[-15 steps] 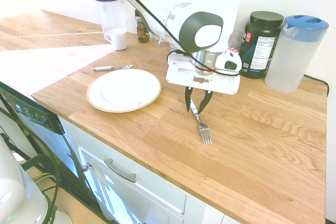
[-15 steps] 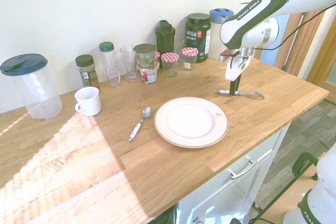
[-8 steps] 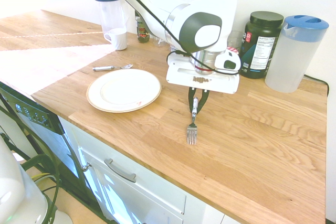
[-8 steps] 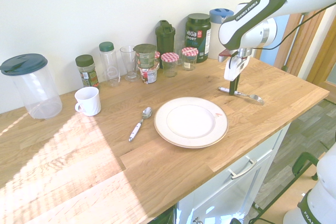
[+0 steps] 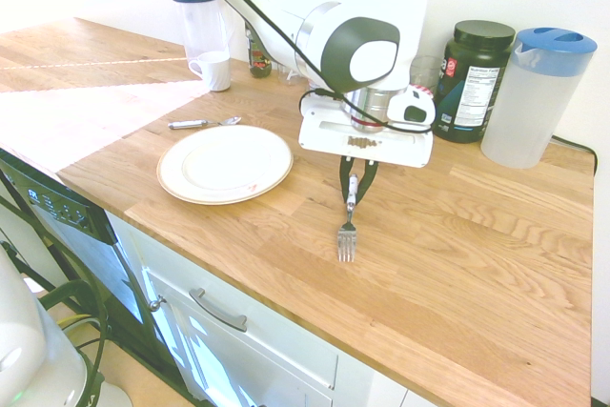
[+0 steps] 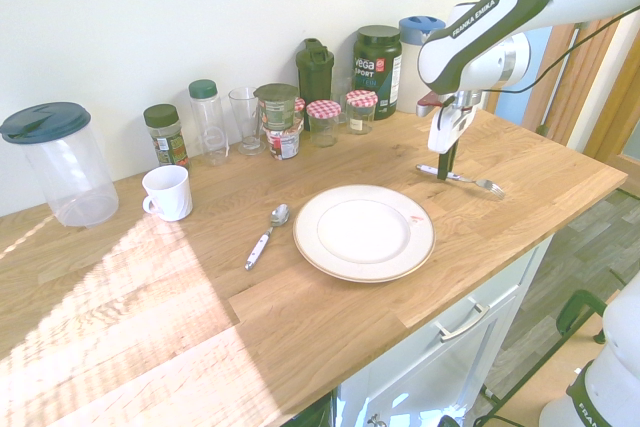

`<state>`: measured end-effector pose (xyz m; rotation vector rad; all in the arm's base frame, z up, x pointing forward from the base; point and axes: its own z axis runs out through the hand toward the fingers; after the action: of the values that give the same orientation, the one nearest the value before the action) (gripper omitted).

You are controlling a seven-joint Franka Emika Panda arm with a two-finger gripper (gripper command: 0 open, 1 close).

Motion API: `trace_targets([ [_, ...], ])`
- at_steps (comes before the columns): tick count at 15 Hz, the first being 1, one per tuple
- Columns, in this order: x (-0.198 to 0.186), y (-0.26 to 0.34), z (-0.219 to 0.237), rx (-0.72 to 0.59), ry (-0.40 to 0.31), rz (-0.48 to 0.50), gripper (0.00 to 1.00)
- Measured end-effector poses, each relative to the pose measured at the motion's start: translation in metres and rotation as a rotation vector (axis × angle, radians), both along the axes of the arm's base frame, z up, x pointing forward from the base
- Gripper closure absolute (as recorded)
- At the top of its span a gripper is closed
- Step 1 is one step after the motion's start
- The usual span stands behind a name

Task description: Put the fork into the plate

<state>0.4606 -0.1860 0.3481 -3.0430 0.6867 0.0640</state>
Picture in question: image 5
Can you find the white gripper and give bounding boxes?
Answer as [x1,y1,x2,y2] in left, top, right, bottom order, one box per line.
[297,90,436,207]

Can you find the white plate with gold rim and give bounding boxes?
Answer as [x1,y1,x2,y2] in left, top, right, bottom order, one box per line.
[156,124,295,206]

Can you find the clear pitcher with dark lid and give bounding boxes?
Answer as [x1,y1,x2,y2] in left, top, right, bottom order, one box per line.
[166,0,226,65]

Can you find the silver spoon with white handle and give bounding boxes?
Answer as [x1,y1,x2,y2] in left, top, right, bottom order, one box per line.
[167,115,243,131]

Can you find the black supplement jar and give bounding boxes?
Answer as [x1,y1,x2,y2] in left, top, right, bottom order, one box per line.
[432,19,517,144]

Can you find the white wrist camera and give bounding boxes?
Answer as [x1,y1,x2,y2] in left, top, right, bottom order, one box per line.
[386,84,437,125]

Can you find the silver drawer handle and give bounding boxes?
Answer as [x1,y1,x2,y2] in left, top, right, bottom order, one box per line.
[189,287,249,333]

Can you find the white cabinet drawer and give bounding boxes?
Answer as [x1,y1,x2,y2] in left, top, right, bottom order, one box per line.
[144,267,340,392]

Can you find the white rounded appliance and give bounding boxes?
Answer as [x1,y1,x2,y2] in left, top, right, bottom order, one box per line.
[0,243,133,407]

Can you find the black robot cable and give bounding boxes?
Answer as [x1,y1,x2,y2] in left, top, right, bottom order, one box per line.
[182,0,434,134]

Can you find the silver fork with white handle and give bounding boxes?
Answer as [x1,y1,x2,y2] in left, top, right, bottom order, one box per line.
[336,173,360,264]

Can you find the clear drinking glass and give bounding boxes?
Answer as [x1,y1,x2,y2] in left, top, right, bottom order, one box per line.
[409,54,445,94]

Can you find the white ribbed mug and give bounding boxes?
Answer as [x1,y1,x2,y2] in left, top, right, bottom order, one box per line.
[188,51,233,92]

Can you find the frosted pitcher with blue lid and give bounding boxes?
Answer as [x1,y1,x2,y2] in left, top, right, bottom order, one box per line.
[479,27,599,170]

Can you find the black dishwasher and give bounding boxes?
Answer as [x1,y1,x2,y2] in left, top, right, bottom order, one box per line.
[0,149,147,332]

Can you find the dark glass bottle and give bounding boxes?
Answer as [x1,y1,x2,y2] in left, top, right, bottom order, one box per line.
[244,23,275,80]

